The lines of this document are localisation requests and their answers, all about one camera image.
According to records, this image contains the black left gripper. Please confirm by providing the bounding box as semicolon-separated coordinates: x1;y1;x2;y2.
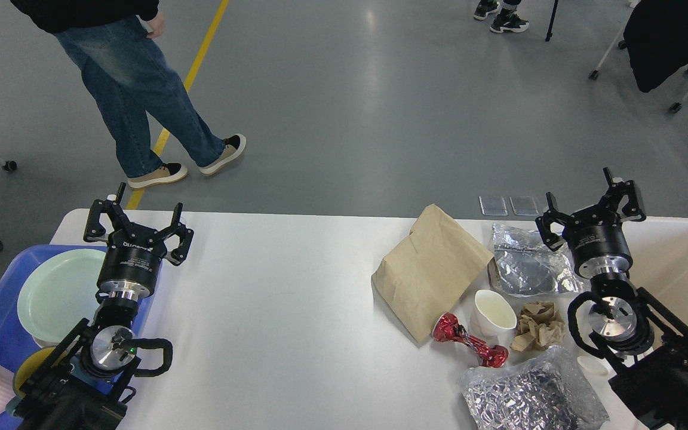
83;182;195;299

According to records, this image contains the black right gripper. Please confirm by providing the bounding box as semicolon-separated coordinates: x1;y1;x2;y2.
535;167;647;280

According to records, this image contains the light green plate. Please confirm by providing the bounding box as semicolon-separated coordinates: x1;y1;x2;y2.
17;245;106;341

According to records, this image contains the brown paper bag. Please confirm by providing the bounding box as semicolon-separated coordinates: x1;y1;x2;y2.
371;204;493;345

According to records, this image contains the dark teal mug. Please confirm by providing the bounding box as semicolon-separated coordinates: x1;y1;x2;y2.
7;348;82;428

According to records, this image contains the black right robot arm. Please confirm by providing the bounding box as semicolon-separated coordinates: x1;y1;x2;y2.
535;168;688;429

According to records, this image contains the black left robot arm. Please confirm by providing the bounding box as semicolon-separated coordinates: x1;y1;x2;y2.
8;183;194;429

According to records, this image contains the beige plastic bin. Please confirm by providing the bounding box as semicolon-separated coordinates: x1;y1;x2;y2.
595;216;688;430

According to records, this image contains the crumpled brown paper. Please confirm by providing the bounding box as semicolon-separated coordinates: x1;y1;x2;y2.
510;300;568;353

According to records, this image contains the white paper cup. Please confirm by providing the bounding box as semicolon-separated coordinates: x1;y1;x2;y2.
472;290;518;337

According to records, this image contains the white lid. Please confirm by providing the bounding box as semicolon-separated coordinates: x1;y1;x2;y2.
577;355;610;378

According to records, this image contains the pink plate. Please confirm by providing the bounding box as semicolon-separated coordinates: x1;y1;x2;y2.
31;337;60;348

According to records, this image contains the crumpled silver foil bag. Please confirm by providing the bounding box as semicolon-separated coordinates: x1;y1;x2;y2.
460;346;610;429

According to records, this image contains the red foil wrapper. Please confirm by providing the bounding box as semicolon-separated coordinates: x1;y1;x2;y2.
432;312;509;369

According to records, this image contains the person in black and jeans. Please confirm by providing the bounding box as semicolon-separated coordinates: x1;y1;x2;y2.
13;1;247;189

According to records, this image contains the blue plastic tray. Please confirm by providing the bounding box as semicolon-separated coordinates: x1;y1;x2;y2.
0;245;156;429

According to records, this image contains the black jacket on chair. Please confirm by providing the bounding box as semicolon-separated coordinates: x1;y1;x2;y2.
589;1;688;114

